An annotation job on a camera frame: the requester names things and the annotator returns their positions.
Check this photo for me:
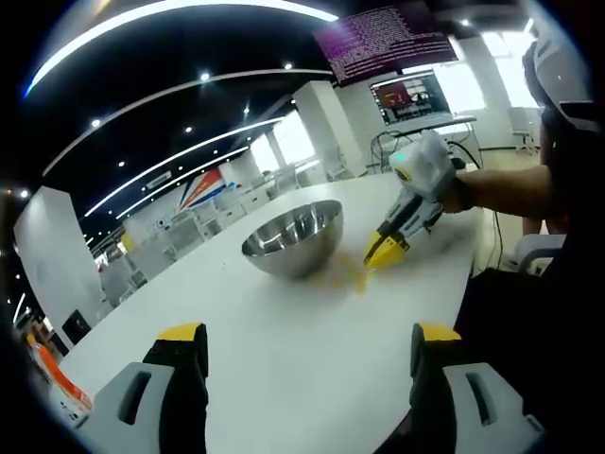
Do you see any small monitor with red window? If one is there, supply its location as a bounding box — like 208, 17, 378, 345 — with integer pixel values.
369, 70, 450, 127

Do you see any white chest device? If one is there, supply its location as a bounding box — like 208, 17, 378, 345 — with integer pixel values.
522, 27, 597, 138

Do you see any white chair with dark trim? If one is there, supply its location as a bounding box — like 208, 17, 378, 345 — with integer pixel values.
512, 234, 568, 275

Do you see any person operator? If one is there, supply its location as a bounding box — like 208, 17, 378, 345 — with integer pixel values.
453, 108, 605, 427

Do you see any small grey standing desk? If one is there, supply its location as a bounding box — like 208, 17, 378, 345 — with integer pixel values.
385, 114, 478, 138

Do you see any white swivel chair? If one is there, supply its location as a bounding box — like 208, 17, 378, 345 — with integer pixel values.
508, 106, 540, 155

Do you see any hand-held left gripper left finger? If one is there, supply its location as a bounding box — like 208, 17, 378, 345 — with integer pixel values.
75, 323, 210, 454

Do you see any white square pillar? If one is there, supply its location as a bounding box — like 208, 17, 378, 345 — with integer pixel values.
291, 79, 368, 183
13, 185, 108, 327

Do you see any white table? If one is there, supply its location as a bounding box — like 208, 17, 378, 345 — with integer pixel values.
59, 170, 477, 454

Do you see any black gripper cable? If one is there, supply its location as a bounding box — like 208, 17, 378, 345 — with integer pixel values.
443, 140, 482, 167

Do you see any yellow QQ candy pile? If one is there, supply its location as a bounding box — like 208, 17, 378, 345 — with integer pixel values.
309, 253, 379, 297

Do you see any red and blue wall banner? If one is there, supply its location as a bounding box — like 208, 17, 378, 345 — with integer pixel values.
178, 168, 224, 210

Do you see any person's right hand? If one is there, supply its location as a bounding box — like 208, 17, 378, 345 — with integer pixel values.
441, 179, 468, 215

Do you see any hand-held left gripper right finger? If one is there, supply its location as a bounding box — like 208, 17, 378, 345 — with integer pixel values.
372, 323, 545, 454

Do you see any black box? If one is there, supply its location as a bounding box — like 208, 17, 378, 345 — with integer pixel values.
61, 309, 91, 345

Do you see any stainless steel bowl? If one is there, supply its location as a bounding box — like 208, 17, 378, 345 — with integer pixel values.
240, 199, 344, 280

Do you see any large monitor with purple text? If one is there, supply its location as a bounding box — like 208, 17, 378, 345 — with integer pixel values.
311, 2, 459, 89

